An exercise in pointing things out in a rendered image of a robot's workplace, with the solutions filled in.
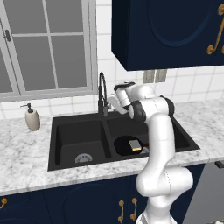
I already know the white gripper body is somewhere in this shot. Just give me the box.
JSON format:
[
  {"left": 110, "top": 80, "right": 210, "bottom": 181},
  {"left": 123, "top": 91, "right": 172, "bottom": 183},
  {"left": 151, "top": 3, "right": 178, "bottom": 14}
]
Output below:
[{"left": 107, "top": 94, "right": 130, "bottom": 116}]

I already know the black frying pan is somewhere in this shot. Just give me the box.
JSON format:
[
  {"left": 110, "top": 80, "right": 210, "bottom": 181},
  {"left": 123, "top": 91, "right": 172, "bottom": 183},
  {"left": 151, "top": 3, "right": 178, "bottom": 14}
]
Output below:
[{"left": 113, "top": 135, "right": 151, "bottom": 157}]

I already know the black double sink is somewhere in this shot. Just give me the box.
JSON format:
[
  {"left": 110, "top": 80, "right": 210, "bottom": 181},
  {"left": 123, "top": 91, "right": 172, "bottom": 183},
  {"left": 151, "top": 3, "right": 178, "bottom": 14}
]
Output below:
[{"left": 47, "top": 111, "right": 201, "bottom": 172}]

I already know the yellow sponge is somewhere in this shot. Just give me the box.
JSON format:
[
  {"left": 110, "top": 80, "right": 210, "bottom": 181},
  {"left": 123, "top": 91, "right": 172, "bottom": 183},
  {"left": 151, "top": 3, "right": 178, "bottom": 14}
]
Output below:
[{"left": 129, "top": 139, "right": 143, "bottom": 152}]

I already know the silver sink drain strainer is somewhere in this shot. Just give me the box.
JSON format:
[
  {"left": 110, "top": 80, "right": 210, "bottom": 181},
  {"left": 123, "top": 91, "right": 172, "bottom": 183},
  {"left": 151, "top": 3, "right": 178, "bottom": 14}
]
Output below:
[{"left": 74, "top": 152, "right": 94, "bottom": 165}]

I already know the black spring tap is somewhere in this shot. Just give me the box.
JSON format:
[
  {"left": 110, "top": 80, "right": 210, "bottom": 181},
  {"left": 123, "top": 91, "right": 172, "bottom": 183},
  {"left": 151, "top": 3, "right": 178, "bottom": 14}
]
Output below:
[{"left": 97, "top": 72, "right": 112, "bottom": 117}]

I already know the beige soap dispenser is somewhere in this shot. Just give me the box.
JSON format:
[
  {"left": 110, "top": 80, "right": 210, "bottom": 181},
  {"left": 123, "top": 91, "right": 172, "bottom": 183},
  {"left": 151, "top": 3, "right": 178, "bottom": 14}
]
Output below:
[{"left": 19, "top": 102, "right": 41, "bottom": 132}]

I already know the grey framed window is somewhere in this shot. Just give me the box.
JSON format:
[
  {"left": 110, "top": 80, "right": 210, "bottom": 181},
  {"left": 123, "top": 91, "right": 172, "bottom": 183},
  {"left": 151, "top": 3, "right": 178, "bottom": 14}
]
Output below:
[{"left": 0, "top": 0, "right": 99, "bottom": 103}]

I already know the navy base cupboard door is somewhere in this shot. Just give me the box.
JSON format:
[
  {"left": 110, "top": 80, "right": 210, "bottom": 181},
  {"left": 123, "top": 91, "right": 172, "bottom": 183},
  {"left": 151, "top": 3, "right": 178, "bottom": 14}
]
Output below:
[
  {"left": 127, "top": 163, "right": 206, "bottom": 224},
  {"left": 43, "top": 175, "right": 131, "bottom": 224},
  {"left": 0, "top": 190, "right": 47, "bottom": 224}
]

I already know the dark window latch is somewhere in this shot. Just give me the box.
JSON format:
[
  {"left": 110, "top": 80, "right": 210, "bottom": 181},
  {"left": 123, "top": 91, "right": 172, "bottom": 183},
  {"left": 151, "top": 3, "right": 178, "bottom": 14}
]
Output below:
[{"left": 0, "top": 29, "right": 12, "bottom": 43}]

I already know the grey dishwasher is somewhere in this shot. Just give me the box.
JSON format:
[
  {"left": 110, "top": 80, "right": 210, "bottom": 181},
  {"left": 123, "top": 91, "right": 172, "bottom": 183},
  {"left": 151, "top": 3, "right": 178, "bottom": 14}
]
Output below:
[{"left": 182, "top": 159, "right": 224, "bottom": 224}]

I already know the grey wall socket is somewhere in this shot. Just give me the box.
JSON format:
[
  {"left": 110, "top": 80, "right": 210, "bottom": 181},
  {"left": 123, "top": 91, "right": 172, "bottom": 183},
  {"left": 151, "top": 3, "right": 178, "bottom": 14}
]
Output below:
[
  {"left": 143, "top": 69, "right": 156, "bottom": 84},
  {"left": 155, "top": 69, "right": 168, "bottom": 83}
]

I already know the navy wall cupboard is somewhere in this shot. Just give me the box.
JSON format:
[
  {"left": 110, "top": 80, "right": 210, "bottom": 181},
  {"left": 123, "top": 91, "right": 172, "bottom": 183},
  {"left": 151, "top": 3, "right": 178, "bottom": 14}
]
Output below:
[{"left": 110, "top": 0, "right": 224, "bottom": 72}]

